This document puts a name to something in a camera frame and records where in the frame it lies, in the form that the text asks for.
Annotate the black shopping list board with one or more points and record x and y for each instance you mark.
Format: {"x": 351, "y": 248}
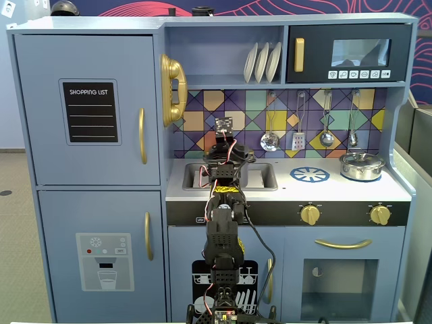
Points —
{"x": 91, "y": 114}

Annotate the black helmet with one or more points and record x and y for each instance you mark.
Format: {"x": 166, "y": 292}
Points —
{"x": 64, "y": 8}

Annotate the tall blue fridge door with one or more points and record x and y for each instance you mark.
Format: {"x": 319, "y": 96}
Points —
{"x": 40, "y": 101}

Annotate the metal slotted spatula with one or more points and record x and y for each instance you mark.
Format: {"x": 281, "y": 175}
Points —
{"x": 299, "y": 141}

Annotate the gold stove knob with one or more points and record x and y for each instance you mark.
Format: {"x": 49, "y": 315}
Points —
{"x": 310, "y": 215}
{"x": 380, "y": 215}

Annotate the shiny steel pot with lid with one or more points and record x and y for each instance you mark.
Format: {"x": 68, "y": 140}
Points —
{"x": 361, "y": 168}

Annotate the metal skimmer spoon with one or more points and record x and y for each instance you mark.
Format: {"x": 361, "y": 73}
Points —
{"x": 270, "y": 141}

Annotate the blue toy kitchen cabinet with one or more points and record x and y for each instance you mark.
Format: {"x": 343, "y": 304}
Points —
{"x": 101, "y": 25}

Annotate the gold toy telephone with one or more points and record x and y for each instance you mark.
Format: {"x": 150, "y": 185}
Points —
{"x": 173, "y": 67}

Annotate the gray plastic pot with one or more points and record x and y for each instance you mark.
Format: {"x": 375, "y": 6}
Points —
{"x": 245, "y": 169}

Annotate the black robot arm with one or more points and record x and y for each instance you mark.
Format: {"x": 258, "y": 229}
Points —
{"x": 221, "y": 236}

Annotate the blue freezer door with dispenser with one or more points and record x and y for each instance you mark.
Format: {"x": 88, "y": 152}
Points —
{"x": 60, "y": 216}

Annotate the gray water dispenser sticker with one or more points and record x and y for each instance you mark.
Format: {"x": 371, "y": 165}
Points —
{"x": 104, "y": 276}

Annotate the gray sink basin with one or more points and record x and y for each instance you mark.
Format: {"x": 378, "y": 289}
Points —
{"x": 189, "y": 179}

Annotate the black microwave door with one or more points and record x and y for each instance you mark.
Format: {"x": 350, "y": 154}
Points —
{"x": 317, "y": 40}

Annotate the metal ladle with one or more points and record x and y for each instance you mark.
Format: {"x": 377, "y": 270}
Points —
{"x": 326, "y": 139}

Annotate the metal whisk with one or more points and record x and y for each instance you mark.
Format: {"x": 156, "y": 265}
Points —
{"x": 353, "y": 138}

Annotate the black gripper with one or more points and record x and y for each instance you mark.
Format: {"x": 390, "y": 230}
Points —
{"x": 236, "y": 152}

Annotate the black floor disc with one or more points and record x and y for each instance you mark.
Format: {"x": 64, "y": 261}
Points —
{"x": 5, "y": 193}

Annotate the blue oven door with window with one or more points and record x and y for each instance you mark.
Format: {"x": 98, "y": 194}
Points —
{"x": 293, "y": 287}

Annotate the white toy plate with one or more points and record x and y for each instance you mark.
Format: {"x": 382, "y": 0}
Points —
{"x": 261, "y": 64}
{"x": 250, "y": 64}
{"x": 274, "y": 62}

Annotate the black dishwasher rack sticker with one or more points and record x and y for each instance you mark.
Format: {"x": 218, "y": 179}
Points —
{"x": 199, "y": 270}

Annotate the small black cylinder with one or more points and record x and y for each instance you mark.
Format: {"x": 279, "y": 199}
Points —
{"x": 172, "y": 12}

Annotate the white portrait poster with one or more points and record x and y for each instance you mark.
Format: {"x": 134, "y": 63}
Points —
{"x": 8, "y": 8}

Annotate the blue dishwasher door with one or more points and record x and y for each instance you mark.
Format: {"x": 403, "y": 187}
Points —
{"x": 182, "y": 243}

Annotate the black round device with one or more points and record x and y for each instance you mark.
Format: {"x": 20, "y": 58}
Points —
{"x": 202, "y": 11}

